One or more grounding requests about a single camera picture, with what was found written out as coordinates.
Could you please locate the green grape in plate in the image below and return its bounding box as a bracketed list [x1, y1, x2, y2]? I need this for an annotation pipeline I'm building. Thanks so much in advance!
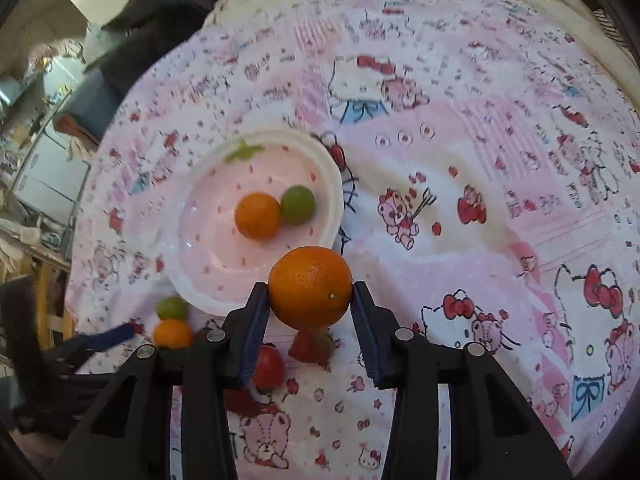
[280, 185, 316, 226]

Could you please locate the green grape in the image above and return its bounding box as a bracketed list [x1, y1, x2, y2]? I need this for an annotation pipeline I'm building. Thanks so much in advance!
[155, 296, 189, 321]
[280, 185, 316, 226]

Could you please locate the red strawberry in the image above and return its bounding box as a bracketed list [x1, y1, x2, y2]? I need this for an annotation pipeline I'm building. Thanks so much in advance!
[288, 330, 334, 366]

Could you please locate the grey orange chair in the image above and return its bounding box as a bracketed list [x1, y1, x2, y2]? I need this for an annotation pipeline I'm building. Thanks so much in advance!
[52, 68, 124, 145]

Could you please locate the pink strawberry plate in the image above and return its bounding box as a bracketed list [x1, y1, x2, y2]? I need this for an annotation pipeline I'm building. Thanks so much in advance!
[160, 130, 344, 316]

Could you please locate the white plastic bag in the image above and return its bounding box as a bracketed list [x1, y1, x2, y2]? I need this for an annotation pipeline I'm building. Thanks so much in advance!
[82, 23, 122, 65]

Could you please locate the white kitchen cabinet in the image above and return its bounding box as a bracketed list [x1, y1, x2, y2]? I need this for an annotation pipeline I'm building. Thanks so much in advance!
[11, 130, 89, 226]

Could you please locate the large orange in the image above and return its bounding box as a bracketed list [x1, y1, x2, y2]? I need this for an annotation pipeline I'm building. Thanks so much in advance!
[268, 246, 352, 330]

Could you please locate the black clothes pile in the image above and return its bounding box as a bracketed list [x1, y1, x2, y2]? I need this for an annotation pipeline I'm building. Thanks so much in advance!
[89, 0, 218, 94]

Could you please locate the pink Hello Kitty blanket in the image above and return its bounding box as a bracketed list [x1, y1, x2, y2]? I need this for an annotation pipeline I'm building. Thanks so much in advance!
[66, 0, 639, 471]

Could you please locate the red cherry tomato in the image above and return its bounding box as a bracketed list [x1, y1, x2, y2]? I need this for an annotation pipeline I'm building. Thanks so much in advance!
[253, 344, 284, 391]

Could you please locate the small orange mandarin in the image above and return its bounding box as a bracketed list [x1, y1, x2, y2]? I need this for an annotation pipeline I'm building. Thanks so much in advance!
[153, 318, 194, 350]

